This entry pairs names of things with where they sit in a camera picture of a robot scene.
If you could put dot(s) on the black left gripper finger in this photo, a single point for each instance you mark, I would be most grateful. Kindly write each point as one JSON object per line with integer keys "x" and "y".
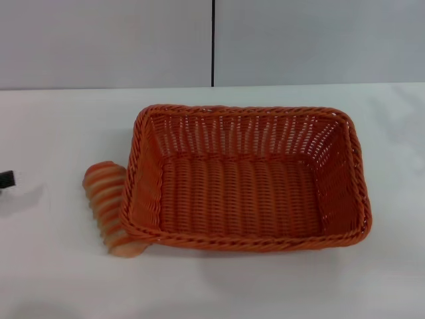
{"x": 6, "y": 179}

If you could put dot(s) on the orange striped bread roll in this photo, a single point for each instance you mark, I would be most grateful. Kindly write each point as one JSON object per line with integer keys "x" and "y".
{"x": 104, "y": 196}

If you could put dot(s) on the orange woven plastic basket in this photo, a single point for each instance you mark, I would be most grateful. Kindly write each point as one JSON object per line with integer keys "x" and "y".
{"x": 245, "y": 186}

